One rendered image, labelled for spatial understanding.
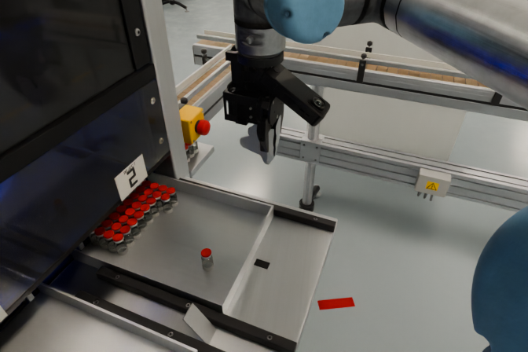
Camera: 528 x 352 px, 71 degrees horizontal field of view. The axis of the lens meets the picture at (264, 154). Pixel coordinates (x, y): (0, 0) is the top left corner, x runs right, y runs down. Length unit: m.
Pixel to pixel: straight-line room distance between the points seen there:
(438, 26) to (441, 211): 1.96
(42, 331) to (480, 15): 0.77
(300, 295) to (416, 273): 1.28
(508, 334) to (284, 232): 0.66
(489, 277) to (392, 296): 1.67
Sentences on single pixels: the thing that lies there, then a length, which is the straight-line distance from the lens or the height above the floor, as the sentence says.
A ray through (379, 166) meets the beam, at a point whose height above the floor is 0.50.
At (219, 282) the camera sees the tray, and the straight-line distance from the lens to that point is 0.75.
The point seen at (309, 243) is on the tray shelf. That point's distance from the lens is 0.82.
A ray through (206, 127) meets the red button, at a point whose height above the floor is 1.00.
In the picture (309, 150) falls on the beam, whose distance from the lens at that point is 1.70.
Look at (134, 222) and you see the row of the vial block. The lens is 0.83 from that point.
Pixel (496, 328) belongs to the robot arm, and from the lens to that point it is 0.21.
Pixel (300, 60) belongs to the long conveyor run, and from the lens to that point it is 1.49.
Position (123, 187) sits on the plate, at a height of 1.02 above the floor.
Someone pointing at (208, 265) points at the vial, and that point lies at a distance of 0.76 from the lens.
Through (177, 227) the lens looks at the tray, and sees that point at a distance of 0.86.
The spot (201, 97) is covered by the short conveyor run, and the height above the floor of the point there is 0.93.
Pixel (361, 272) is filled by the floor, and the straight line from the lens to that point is 1.90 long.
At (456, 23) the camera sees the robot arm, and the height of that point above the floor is 1.40.
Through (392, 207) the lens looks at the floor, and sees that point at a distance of 2.25.
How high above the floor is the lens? 1.50
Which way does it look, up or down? 37 degrees down
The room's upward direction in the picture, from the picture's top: straight up
